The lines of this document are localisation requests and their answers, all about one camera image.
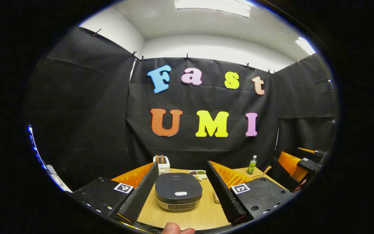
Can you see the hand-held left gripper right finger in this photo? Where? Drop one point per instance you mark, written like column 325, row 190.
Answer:
column 224, row 195

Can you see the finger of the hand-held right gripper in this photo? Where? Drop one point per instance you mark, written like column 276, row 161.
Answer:
column 318, row 152
column 287, row 162

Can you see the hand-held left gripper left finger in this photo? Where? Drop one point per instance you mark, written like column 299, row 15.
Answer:
column 141, row 195

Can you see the wooden spoon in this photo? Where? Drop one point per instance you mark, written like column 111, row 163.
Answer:
column 265, row 171

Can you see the dark grey rice cooker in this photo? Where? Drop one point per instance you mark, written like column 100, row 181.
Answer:
column 178, row 188

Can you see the white divided bean dish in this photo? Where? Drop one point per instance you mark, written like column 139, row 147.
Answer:
column 198, row 175

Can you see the green drink bottle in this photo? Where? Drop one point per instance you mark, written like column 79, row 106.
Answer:
column 252, row 166

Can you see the toast slices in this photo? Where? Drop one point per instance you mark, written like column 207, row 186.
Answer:
column 159, row 159

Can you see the black backdrop cloth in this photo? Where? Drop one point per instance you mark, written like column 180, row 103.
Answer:
column 93, row 113

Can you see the small ceiling light panel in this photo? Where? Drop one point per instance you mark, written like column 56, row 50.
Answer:
column 305, row 45

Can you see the long ceiling light panel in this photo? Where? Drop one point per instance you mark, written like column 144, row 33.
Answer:
column 213, row 6

